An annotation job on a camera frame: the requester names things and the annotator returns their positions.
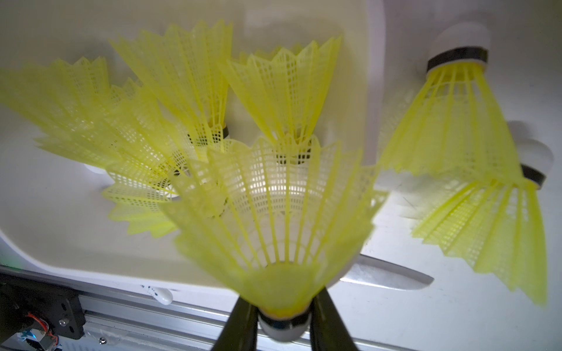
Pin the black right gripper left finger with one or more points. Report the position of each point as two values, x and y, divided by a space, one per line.
240 333

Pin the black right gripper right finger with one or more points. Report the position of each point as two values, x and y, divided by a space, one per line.
327 330

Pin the yellow shuttlecock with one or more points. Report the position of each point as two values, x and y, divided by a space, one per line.
277 224
497 227
152 150
284 92
454 124
181 68
83 116

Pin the white handled knife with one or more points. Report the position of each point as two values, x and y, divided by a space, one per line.
373 272

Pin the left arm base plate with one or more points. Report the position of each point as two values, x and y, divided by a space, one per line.
39 314

